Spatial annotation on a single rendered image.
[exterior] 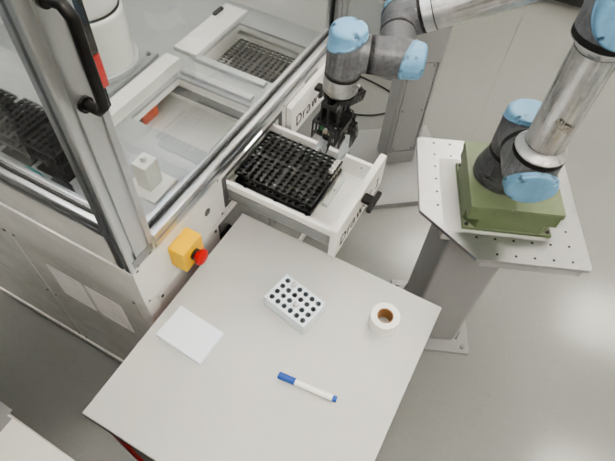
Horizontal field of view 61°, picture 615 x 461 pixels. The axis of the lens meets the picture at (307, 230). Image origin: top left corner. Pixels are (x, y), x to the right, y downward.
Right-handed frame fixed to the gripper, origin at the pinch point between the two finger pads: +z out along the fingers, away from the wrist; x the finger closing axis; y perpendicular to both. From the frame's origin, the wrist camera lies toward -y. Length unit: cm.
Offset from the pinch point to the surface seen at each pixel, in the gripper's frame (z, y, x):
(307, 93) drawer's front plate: 6.3, -21.5, -19.1
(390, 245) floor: 98, -51, 14
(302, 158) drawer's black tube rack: 7.8, 0.1, -8.6
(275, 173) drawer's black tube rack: 7.7, 8.1, -11.9
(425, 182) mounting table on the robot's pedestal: 21.2, -22.0, 21.1
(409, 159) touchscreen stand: 92, -99, 2
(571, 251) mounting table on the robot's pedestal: 20, -19, 64
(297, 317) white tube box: 17.3, 36.3, 10.8
